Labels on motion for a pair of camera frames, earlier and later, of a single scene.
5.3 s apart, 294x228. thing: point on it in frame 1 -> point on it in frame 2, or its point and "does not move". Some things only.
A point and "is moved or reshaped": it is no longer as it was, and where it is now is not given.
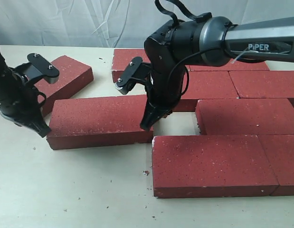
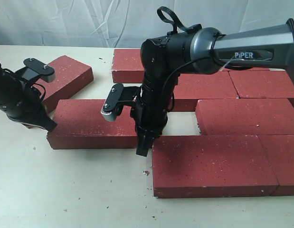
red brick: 205,85 does not move
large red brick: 97,121 is moved or reshaped
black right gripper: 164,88 -> 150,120
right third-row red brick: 253,116 does not move
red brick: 282,152 does not move
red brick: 72,75 does not move
